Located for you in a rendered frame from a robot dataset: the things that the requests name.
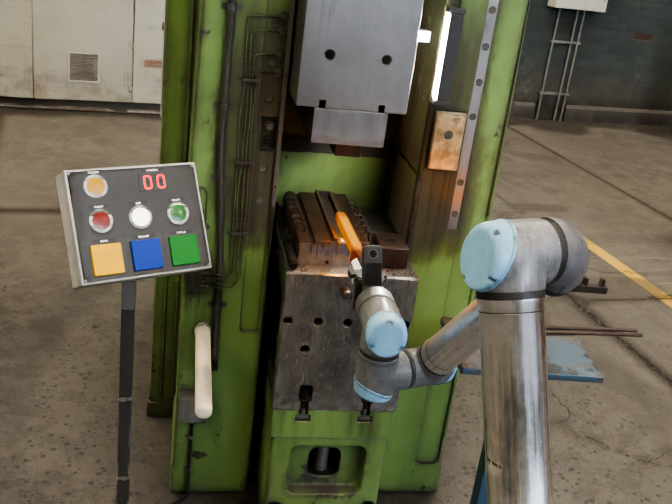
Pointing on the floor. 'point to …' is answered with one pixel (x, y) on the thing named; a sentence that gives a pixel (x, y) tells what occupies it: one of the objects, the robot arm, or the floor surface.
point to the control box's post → (125, 388)
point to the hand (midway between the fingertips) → (361, 258)
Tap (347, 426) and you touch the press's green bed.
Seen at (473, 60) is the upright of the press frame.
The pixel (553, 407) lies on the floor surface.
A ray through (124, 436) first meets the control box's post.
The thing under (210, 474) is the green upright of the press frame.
